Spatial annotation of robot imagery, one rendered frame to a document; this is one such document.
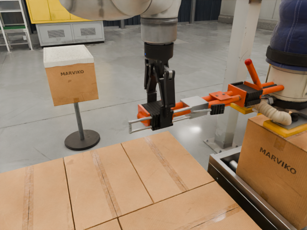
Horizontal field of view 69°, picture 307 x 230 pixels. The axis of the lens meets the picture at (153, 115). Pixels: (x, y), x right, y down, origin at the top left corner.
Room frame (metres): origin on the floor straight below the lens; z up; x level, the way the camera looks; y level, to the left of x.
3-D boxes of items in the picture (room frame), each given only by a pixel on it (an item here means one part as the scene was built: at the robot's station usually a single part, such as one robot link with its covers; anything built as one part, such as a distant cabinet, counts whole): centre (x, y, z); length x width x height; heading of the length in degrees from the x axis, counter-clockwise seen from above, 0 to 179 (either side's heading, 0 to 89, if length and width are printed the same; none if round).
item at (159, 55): (0.59, -0.01, 1.36); 0.08 x 0.07 x 0.09; 25
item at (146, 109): (0.60, -0.01, 1.20); 0.08 x 0.07 x 0.05; 116
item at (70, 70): (2.16, 0.83, 0.82); 0.60 x 0.40 x 0.40; 23
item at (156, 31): (0.59, -0.01, 1.44); 0.09 x 0.09 x 0.06
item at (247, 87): (0.74, -0.32, 1.20); 0.10 x 0.08 x 0.06; 26
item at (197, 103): (0.65, -0.13, 1.19); 0.07 x 0.07 x 0.04; 26
